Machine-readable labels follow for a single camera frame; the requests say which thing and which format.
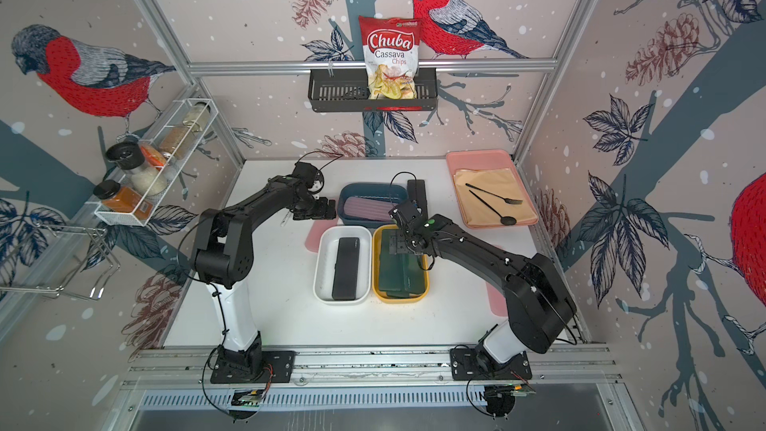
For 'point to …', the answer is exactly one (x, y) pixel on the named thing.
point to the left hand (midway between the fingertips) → (328, 208)
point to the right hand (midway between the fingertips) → (405, 241)
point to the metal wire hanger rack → (94, 272)
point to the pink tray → (463, 162)
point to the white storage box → (326, 244)
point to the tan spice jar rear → (176, 140)
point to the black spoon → (507, 220)
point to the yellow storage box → (381, 296)
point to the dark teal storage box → (393, 192)
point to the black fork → (508, 201)
